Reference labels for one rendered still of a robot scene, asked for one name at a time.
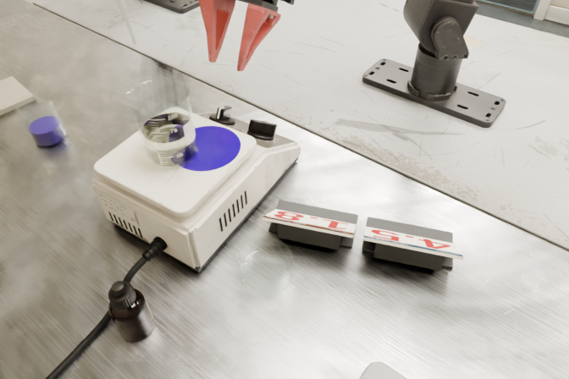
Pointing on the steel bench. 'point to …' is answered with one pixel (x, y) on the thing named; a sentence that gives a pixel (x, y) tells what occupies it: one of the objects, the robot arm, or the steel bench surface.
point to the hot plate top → (129, 166)
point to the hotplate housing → (221, 196)
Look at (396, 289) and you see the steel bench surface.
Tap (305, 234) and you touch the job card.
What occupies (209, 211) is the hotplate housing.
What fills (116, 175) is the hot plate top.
